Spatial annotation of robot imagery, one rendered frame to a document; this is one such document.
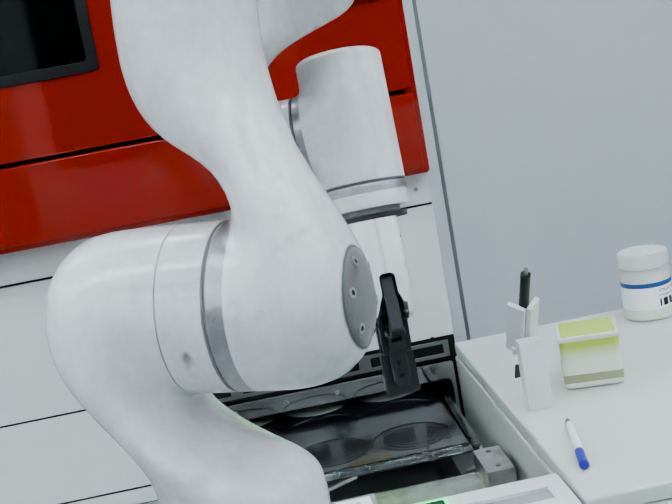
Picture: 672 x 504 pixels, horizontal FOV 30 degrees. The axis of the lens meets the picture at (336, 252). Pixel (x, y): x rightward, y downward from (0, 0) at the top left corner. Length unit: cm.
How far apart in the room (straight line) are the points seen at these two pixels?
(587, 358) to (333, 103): 53
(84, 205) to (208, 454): 88
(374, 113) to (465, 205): 216
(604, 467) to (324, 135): 45
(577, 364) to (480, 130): 183
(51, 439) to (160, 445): 98
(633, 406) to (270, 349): 75
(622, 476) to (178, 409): 56
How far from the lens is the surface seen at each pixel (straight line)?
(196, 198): 171
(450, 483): 156
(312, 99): 120
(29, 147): 171
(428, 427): 171
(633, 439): 139
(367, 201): 118
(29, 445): 185
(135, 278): 85
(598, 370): 156
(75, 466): 186
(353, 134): 118
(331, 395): 182
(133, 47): 85
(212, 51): 83
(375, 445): 167
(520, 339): 150
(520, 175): 336
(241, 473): 87
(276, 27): 113
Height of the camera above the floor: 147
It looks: 11 degrees down
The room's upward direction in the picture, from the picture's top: 10 degrees counter-clockwise
